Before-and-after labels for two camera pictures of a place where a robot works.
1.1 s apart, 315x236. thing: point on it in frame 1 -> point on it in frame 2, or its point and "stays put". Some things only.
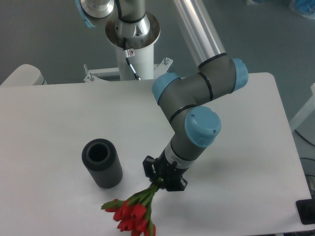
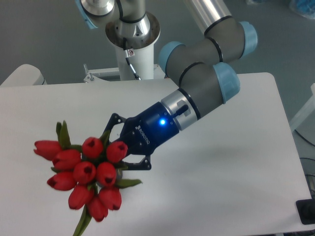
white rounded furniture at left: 24,74 stays put
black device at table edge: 306,210 stays put
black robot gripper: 167,174 -> 143,133
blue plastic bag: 305,8 stays put
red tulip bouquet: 133,214 -> 90,170
